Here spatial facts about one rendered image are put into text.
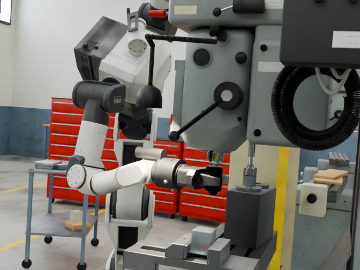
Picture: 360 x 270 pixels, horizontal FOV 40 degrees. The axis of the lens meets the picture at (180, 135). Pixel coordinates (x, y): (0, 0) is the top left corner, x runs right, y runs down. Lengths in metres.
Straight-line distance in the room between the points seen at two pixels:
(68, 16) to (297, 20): 11.41
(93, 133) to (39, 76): 10.88
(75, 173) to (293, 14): 0.93
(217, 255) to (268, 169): 1.85
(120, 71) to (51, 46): 10.70
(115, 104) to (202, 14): 0.54
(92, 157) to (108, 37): 0.46
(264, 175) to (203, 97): 1.86
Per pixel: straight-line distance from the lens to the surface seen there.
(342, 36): 0.96
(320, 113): 1.20
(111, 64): 1.75
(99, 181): 1.58
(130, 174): 1.46
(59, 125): 6.87
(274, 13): 1.23
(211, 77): 1.27
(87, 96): 1.68
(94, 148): 1.65
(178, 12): 1.29
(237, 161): 3.11
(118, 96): 1.69
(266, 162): 3.08
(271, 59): 1.22
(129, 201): 2.03
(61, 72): 12.19
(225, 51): 1.26
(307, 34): 0.96
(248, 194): 1.70
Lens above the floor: 1.41
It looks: 3 degrees down
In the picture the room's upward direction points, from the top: 4 degrees clockwise
